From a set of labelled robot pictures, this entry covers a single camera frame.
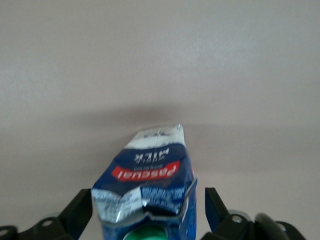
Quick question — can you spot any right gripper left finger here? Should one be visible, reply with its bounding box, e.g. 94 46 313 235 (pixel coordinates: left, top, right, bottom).
0 188 94 240

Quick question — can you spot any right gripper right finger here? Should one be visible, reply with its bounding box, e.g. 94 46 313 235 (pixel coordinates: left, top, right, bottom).
202 187 254 240

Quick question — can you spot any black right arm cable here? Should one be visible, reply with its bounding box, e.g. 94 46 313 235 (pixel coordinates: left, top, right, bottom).
253 212 291 240

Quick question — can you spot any blue milk carton green cap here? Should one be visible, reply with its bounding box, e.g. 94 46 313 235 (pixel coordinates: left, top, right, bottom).
90 122 199 240

